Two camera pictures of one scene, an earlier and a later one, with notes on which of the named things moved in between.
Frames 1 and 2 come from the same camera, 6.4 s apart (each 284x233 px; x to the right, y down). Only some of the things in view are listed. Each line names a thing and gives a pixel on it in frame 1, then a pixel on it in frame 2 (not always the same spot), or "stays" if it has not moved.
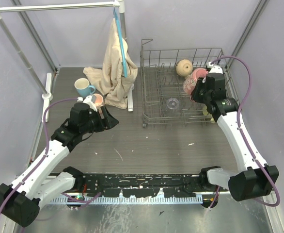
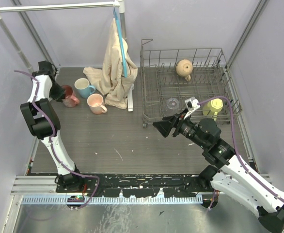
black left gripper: [103, 119] → [57, 91]
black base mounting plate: [147, 183] stays
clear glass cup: [172, 107] stays
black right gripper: [200, 82] → [165, 126]
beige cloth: [110, 80] stays
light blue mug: [83, 89] stays
